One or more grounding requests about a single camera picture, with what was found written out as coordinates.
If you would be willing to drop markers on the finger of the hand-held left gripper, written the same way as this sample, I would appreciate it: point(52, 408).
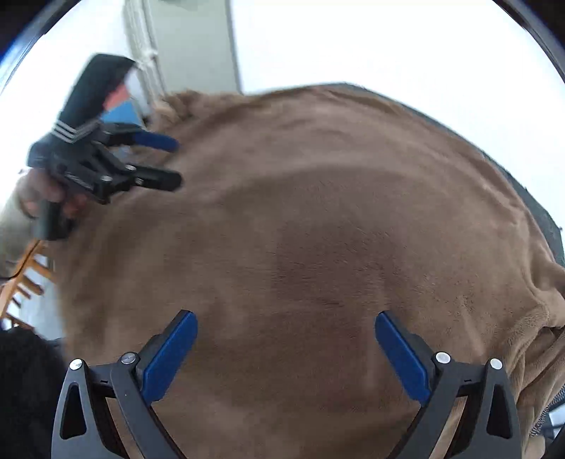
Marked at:
point(154, 178)
point(159, 141)

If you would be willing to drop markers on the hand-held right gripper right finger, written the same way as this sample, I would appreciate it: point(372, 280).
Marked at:
point(404, 357)

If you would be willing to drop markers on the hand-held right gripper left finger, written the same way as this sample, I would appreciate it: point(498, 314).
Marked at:
point(170, 353)

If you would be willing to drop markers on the brown fleece garment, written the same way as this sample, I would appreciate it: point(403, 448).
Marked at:
point(309, 220)

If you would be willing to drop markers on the person's left forearm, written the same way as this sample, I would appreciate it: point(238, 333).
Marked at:
point(11, 238)

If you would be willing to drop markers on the person's left hand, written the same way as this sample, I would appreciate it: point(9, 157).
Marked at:
point(35, 189)

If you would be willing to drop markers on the dark cloth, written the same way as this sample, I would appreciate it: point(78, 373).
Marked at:
point(26, 397)

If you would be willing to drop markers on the wooden rack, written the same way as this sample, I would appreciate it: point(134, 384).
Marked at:
point(26, 282)

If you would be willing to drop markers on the dark dotted mat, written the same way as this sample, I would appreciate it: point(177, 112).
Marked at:
point(543, 220)

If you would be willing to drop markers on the red and blue wall poster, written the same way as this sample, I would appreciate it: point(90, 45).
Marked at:
point(121, 106)

